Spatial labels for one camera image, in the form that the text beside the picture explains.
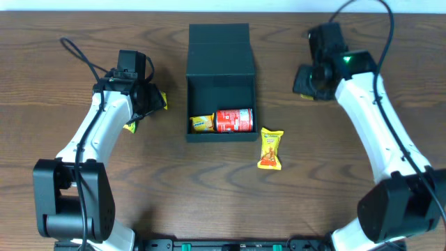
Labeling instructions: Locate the yellow Apollo cake packet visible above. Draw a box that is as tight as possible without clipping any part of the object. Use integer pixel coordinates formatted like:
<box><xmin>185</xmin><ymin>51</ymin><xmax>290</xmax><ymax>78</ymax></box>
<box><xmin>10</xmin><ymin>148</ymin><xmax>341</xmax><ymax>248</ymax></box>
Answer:
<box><xmin>160</xmin><ymin>91</ymin><xmax>168</xmax><ymax>110</ymax></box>

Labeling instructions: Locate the yellow chocolate wafer packet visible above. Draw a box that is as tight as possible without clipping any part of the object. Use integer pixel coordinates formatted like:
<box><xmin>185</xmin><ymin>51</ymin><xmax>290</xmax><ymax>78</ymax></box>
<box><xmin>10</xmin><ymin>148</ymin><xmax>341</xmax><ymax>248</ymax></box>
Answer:
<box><xmin>300</xmin><ymin>94</ymin><xmax>314</xmax><ymax>100</ymax></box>

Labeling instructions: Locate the green Pandan snack packet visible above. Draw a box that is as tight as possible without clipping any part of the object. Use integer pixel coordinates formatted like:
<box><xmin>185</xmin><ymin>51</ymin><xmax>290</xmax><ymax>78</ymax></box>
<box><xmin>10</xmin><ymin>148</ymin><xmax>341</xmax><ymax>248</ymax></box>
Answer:
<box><xmin>123</xmin><ymin>122</ymin><xmax>137</xmax><ymax>134</ymax></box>

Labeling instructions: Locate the orange Le-mond biscuit packet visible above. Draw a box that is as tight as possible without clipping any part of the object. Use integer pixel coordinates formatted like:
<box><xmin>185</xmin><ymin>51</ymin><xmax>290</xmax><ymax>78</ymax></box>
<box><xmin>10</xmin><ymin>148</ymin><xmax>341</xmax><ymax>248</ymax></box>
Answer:
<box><xmin>190</xmin><ymin>113</ymin><xmax>215</xmax><ymax>133</ymax></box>

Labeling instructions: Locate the dark green box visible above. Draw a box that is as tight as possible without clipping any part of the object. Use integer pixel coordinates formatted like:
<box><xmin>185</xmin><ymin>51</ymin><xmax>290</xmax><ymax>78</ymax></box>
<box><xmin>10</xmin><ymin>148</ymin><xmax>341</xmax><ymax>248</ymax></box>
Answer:
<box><xmin>185</xmin><ymin>24</ymin><xmax>259</xmax><ymax>143</ymax></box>

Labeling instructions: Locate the yellow orange snack packet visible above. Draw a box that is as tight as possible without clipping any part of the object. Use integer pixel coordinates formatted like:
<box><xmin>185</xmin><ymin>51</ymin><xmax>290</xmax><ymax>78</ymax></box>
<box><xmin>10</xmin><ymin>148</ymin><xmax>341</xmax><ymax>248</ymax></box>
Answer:
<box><xmin>257</xmin><ymin>128</ymin><xmax>284</xmax><ymax>170</ymax></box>

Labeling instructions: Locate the red Pringles can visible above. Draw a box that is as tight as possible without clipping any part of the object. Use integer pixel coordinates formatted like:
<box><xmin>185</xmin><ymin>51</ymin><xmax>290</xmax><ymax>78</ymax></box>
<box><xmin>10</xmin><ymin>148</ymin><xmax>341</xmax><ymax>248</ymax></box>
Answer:
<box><xmin>215</xmin><ymin>108</ymin><xmax>254</xmax><ymax>132</ymax></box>

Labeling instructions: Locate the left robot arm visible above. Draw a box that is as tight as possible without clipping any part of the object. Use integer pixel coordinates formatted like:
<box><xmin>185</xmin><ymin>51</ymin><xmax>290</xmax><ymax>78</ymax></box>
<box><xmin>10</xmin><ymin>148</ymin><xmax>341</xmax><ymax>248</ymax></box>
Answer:
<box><xmin>33</xmin><ymin>77</ymin><xmax>167</xmax><ymax>250</ymax></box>

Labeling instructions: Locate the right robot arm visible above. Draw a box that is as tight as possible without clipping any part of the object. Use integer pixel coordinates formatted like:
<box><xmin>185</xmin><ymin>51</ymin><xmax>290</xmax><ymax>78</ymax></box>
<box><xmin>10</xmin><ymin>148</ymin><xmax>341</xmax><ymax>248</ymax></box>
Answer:
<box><xmin>293</xmin><ymin>50</ymin><xmax>445</xmax><ymax>250</ymax></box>

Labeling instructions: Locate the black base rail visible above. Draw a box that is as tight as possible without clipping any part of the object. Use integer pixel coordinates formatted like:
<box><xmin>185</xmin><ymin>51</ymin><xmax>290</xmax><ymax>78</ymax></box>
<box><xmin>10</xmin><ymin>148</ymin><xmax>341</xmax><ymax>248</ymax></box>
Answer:
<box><xmin>133</xmin><ymin>238</ymin><xmax>334</xmax><ymax>251</ymax></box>

